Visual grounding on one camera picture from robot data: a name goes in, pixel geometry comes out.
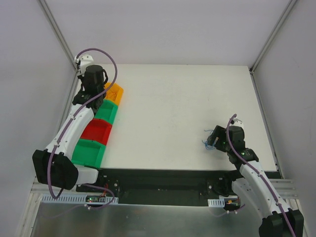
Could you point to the aluminium frame post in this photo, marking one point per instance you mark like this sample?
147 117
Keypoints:
273 34
57 31

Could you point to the white cable duct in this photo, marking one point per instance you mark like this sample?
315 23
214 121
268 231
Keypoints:
219 203
80 199

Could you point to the red plastic bin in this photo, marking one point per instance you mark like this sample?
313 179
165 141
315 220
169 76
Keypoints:
97 130

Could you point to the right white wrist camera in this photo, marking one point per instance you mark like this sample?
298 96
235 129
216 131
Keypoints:
237 122

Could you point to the green plastic bin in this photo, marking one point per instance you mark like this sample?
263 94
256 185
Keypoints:
107 111
88 153

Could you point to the left white cable duct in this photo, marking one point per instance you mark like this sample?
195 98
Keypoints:
80 199

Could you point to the lower green plastic bin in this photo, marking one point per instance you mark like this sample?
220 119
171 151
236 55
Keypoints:
88 153

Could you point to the right white cable duct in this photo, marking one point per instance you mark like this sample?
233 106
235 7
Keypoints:
219 203

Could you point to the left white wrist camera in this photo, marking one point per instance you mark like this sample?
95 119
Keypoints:
82 62

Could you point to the left aluminium frame post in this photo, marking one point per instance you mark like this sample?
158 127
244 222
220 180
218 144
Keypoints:
57 31

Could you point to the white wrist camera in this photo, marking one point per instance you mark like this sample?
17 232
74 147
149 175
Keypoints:
82 62
237 122

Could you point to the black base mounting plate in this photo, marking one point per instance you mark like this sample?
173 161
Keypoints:
175 198

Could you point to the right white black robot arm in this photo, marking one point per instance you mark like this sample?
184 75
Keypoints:
250 183

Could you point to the right aluminium frame post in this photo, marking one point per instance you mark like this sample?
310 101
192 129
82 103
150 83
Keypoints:
273 34

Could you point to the upper green plastic bin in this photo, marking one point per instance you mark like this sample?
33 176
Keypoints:
107 111

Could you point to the orange plastic bin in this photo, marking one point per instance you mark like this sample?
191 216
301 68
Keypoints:
114 94

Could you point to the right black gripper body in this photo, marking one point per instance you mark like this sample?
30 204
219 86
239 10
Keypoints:
213 138

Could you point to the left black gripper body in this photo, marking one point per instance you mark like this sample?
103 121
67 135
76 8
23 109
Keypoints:
104 74

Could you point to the aluminium front rail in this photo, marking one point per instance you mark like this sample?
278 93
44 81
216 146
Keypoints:
286 187

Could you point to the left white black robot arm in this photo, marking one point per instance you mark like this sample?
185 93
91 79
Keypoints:
53 165

